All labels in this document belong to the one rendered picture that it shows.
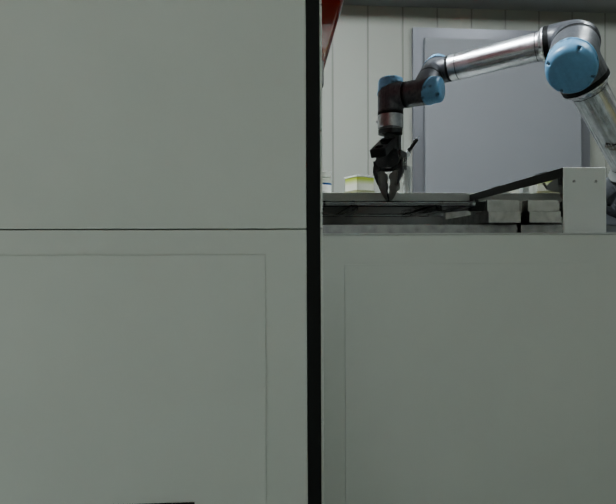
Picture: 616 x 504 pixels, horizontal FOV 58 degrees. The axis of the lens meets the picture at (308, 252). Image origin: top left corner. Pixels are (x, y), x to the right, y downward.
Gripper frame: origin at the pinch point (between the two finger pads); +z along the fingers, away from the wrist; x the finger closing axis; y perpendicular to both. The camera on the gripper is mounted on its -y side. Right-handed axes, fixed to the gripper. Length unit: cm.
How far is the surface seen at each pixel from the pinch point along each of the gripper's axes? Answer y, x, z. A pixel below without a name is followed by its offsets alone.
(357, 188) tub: 11.2, 13.9, -4.4
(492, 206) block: -15.6, -31.3, 5.1
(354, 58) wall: 164, 75, -104
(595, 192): -24, -53, 4
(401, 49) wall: 179, 50, -110
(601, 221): -23, -54, 10
